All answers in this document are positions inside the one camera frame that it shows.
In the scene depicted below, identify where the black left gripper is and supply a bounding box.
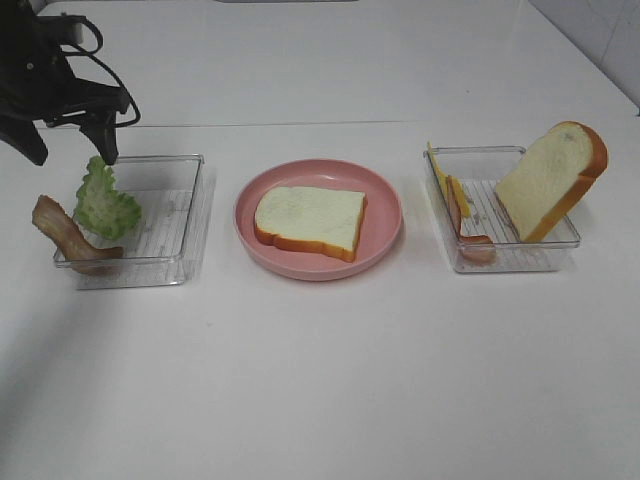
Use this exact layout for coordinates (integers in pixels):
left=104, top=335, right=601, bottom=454
left=0, top=1, right=129, bottom=166

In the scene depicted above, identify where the dark brown bacon strip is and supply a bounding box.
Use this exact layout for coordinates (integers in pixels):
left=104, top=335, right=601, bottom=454
left=32, top=195, right=124, bottom=276

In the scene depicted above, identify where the green lettuce leaf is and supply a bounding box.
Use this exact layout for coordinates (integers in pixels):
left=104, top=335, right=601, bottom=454
left=74, top=156, right=142, bottom=241

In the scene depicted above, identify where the bread slice from tray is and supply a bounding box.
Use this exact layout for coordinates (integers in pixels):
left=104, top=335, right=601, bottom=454
left=254, top=186, right=367, bottom=262

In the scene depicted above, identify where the yellow cheese slice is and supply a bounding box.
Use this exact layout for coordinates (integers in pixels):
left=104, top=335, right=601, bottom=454
left=427, top=142, right=471, bottom=218

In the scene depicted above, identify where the pink bacon strip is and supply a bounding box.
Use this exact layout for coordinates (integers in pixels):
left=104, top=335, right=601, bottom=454
left=445, top=174, right=497, bottom=265

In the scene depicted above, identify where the left clear plastic tray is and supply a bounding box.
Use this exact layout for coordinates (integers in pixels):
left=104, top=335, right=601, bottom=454
left=53, top=154, right=215, bottom=290

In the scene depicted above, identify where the clear plastic tray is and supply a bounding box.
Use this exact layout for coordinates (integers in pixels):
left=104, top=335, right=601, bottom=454
left=53, top=154, right=215, bottom=290
left=423, top=145, right=580, bottom=274

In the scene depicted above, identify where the pink round plate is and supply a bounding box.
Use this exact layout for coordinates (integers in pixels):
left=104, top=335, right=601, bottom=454
left=234, top=159, right=403, bottom=281

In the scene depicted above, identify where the right clear plastic tray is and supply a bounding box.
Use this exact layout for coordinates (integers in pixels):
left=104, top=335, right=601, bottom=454
left=423, top=145, right=580, bottom=274

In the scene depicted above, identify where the bread slice in right tray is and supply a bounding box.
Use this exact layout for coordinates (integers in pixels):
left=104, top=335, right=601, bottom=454
left=495, top=121, right=608, bottom=243

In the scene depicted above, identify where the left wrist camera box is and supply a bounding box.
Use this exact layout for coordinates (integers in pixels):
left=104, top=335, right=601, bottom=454
left=37, top=14, right=86, bottom=45

